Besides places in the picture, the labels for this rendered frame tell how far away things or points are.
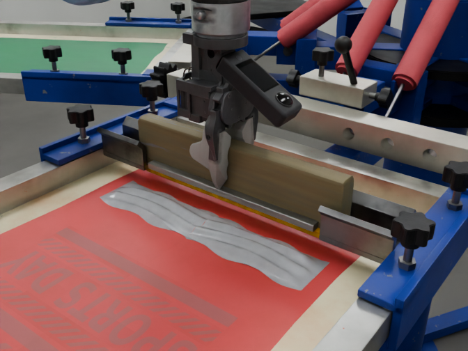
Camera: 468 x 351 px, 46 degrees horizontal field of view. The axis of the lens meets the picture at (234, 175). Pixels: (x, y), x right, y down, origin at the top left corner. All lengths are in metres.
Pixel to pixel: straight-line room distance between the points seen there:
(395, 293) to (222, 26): 0.37
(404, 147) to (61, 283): 0.54
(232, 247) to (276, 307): 0.12
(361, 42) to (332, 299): 0.66
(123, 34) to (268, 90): 1.17
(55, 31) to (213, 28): 1.25
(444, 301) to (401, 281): 1.64
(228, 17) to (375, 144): 0.35
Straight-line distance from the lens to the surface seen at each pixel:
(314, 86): 1.00
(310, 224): 0.71
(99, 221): 0.81
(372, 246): 0.68
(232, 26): 0.70
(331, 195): 0.69
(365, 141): 0.92
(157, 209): 0.81
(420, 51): 1.15
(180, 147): 0.83
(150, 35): 1.81
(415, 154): 0.90
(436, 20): 1.19
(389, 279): 0.63
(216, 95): 0.72
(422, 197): 0.84
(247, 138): 0.79
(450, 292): 2.32
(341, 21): 1.73
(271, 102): 0.69
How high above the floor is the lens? 1.37
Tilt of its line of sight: 27 degrees down
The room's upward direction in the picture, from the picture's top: straight up
